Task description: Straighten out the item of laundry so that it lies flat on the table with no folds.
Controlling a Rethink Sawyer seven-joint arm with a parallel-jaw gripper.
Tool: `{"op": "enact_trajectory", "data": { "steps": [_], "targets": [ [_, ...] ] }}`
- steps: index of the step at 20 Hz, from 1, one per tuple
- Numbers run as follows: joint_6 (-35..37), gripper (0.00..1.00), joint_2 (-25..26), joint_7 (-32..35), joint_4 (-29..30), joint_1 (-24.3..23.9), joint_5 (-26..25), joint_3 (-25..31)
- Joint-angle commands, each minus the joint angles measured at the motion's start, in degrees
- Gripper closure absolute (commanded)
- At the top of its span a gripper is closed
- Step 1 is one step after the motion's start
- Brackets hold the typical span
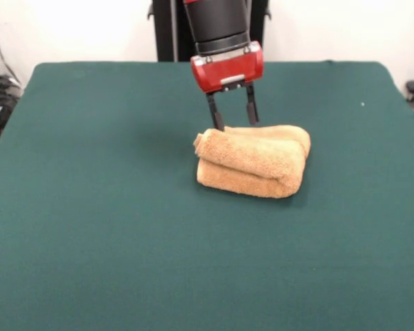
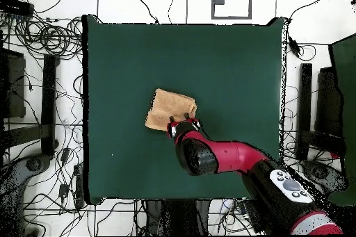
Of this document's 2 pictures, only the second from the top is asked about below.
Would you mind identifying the tan terry towel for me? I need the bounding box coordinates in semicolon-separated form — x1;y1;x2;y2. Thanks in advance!
144;88;198;132

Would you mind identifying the black power adapter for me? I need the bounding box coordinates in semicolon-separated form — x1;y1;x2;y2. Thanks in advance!
60;147;71;163
58;183;70;199

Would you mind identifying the dark green table cloth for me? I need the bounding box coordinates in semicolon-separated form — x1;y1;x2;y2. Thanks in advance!
82;14;287;206

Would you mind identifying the black metal stand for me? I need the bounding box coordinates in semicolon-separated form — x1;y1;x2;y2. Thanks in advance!
144;199;211;237

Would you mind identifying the thin black floor cable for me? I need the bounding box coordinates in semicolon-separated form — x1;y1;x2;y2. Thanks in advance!
129;0;160;24

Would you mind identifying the grey square floor frame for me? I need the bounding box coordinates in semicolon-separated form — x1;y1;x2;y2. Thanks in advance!
211;0;253;20

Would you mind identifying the black cable plug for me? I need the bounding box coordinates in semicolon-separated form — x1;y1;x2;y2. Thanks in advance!
288;35;302;58

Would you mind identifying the long black power strip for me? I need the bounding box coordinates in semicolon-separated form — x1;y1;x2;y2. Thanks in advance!
74;163;85;209

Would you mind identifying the green cloth of neighbouring table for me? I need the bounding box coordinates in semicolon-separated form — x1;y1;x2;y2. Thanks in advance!
327;33;356;207

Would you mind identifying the coiled black cable bundle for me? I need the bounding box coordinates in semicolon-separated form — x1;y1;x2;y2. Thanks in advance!
15;15;83;57

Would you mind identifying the dark grey wheeled base leg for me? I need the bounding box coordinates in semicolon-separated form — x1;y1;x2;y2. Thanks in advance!
301;160;348;196
0;153;54;236

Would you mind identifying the black box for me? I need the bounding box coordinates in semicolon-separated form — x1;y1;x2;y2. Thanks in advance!
315;66;344;138
0;48;26;119

